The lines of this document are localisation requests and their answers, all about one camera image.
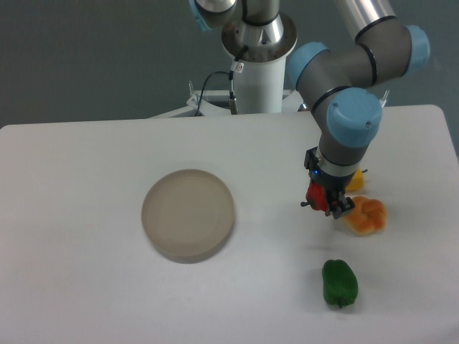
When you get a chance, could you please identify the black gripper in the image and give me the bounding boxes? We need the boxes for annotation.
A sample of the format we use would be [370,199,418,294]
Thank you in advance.
[301,147,357,219]

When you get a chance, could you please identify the red toy pepper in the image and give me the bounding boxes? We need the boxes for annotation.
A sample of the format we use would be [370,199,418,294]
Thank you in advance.
[306,183,327,211]

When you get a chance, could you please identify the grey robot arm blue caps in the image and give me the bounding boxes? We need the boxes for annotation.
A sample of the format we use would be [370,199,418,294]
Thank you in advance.
[189,1,430,218]

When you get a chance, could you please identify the yellow toy pepper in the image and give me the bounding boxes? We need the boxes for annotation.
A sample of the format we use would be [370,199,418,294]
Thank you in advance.
[346,168,368,192]

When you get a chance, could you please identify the green toy pepper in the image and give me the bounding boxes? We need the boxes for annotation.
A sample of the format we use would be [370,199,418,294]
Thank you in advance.
[322,259,359,308]

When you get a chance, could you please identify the toy bread roll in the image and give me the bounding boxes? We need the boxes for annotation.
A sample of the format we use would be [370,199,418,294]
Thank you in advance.
[343,196,387,236]

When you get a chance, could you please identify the round beige plate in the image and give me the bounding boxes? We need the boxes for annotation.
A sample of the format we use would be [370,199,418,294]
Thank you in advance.
[141,169,235,264]

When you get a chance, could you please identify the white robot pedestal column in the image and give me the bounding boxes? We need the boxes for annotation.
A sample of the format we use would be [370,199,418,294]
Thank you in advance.
[221,12,298,115]

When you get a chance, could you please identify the black cable with tag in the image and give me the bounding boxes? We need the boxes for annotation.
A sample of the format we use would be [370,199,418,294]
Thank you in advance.
[194,44,250,116]

